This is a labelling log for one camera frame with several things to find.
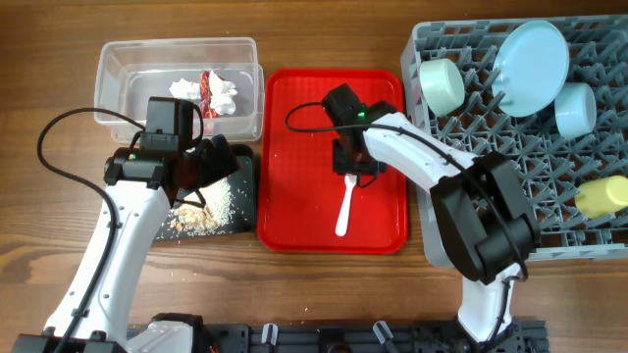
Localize white plastic fork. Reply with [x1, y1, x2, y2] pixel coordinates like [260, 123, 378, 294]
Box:
[335, 174, 357, 237]

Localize rice and food scraps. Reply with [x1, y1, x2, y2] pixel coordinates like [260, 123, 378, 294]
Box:
[167, 178, 235, 236]

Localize red snack wrapper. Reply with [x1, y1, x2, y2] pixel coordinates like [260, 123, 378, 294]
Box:
[199, 71, 217, 119]

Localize white napkin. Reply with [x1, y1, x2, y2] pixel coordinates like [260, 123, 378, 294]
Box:
[169, 71, 237, 118]

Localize green bowl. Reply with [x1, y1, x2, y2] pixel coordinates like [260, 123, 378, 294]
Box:
[419, 59, 465, 117]

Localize light blue plate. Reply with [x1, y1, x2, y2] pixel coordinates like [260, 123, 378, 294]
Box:
[492, 21, 569, 118]

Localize light blue bowl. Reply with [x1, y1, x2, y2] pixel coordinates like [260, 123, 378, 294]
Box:
[554, 82, 597, 139]

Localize yellow plastic cup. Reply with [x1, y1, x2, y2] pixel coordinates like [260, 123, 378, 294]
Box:
[574, 176, 628, 219]

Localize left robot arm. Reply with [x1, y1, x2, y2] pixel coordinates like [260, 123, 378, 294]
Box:
[13, 97, 239, 352]

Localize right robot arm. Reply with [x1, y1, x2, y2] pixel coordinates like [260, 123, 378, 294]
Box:
[321, 84, 540, 349]

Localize grey dishwasher rack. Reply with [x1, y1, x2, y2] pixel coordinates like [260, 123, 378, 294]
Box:
[400, 15, 627, 261]

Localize black plastic tray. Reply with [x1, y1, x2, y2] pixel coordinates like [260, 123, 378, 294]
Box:
[155, 144, 257, 241]

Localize red serving tray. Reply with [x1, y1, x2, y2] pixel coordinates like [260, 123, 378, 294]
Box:
[256, 68, 408, 254]

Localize clear plastic bin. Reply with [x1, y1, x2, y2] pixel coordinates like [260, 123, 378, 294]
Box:
[94, 37, 264, 142]

